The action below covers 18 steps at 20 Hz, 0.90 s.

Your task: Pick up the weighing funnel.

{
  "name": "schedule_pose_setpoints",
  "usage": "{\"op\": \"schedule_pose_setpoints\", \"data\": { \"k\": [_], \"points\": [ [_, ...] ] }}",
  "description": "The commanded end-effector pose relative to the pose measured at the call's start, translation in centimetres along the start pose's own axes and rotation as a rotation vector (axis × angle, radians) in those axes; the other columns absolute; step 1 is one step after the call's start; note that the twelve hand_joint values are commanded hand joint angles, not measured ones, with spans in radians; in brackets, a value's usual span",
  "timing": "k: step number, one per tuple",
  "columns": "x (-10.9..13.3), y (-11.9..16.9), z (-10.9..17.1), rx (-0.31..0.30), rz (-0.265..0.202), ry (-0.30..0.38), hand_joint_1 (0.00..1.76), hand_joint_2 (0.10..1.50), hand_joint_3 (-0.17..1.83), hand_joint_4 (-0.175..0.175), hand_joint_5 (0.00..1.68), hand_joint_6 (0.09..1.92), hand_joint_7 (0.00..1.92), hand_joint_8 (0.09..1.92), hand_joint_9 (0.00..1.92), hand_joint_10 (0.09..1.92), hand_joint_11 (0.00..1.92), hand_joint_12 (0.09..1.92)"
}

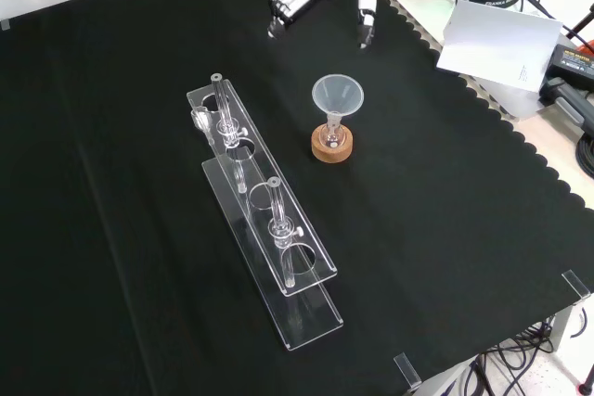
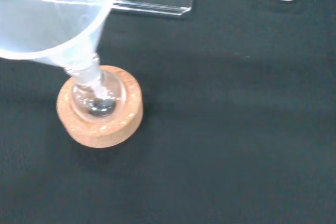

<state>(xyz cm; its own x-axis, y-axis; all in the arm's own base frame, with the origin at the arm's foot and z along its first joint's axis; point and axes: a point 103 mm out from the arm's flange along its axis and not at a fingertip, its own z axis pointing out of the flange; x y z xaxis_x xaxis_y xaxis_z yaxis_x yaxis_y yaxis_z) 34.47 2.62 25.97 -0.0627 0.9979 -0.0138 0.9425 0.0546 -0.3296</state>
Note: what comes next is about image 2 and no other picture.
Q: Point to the translucent plastic funnel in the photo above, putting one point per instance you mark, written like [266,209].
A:
[47,19]

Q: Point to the round-bottom glass flask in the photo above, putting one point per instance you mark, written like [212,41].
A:
[115,103]

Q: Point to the black cloth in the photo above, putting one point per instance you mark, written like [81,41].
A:
[223,129]

